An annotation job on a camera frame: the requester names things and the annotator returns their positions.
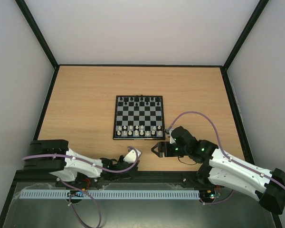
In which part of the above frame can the right electronics board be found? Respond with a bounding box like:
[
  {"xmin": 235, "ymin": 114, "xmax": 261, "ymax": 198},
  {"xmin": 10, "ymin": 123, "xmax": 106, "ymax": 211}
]
[{"xmin": 199, "ymin": 189, "xmax": 221, "ymax": 199}]

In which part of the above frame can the electronics board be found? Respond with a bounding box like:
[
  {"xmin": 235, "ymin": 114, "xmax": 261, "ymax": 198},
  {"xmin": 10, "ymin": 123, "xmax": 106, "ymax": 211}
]
[
  {"xmin": 199, "ymin": 189, "xmax": 221, "ymax": 199},
  {"xmin": 66, "ymin": 190, "xmax": 88, "ymax": 199}
]

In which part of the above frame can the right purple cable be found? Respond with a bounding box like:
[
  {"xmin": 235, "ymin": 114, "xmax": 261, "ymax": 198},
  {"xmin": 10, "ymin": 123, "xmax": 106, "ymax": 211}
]
[{"xmin": 165, "ymin": 111, "xmax": 285, "ymax": 206}]

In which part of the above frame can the left electronics board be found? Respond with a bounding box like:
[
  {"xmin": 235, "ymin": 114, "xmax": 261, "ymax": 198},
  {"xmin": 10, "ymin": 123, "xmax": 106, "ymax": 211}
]
[{"xmin": 66, "ymin": 190, "xmax": 88, "ymax": 199}]

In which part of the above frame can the black frame rail front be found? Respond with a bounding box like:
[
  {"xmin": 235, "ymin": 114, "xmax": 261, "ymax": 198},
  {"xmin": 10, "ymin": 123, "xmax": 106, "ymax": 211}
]
[{"xmin": 14, "ymin": 170, "xmax": 266, "ymax": 188}]

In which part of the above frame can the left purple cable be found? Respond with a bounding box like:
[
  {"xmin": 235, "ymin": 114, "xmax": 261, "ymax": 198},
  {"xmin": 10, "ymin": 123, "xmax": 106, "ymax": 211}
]
[{"xmin": 22, "ymin": 146, "xmax": 138, "ymax": 228}]

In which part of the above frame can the black pieces row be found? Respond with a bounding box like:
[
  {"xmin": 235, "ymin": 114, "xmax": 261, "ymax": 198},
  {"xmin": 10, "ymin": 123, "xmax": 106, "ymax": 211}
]
[{"xmin": 116, "ymin": 95, "xmax": 163, "ymax": 107}]

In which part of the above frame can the black and grey chessboard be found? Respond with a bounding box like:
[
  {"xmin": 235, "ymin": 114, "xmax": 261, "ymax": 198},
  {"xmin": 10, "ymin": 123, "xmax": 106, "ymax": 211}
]
[{"xmin": 113, "ymin": 101, "xmax": 165, "ymax": 140}]

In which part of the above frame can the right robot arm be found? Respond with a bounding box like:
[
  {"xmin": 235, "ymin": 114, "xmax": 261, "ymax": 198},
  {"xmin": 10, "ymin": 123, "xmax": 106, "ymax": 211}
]
[{"xmin": 151, "ymin": 139, "xmax": 285, "ymax": 215}]

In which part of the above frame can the white slotted cable duct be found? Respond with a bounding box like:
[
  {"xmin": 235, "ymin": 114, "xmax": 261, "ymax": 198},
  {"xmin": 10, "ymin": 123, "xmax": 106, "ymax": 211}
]
[{"xmin": 19, "ymin": 190, "xmax": 200, "ymax": 200}]

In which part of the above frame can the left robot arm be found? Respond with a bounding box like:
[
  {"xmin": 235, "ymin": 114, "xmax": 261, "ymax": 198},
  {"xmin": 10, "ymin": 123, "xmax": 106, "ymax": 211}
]
[{"xmin": 22, "ymin": 140, "xmax": 141, "ymax": 182}]

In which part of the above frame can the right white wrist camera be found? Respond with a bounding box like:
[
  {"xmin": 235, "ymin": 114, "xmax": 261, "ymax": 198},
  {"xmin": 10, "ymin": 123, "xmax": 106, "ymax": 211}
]
[{"xmin": 165, "ymin": 126, "xmax": 195, "ymax": 145}]

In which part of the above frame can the purple cable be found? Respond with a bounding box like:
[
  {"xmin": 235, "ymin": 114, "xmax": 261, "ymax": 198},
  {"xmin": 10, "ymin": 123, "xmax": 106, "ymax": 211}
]
[
  {"xmin": 22, "ymin": 146, "xmax": 138, "ymax": 228},
  {"xmin": 165, "ymin": 111, "xmax": 285, "ymax": 206}
]

